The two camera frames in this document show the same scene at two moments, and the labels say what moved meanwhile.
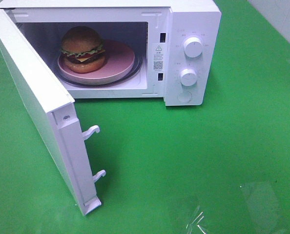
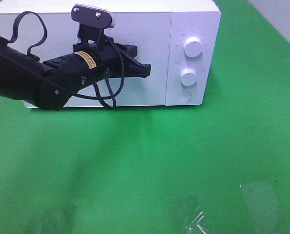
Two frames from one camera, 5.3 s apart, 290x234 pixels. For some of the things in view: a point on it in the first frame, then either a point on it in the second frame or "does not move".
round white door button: (184, 96) does not move
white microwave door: (56, 111) to (48, 36)
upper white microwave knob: (193, 47) does not move
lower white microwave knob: (188, 77) does not move
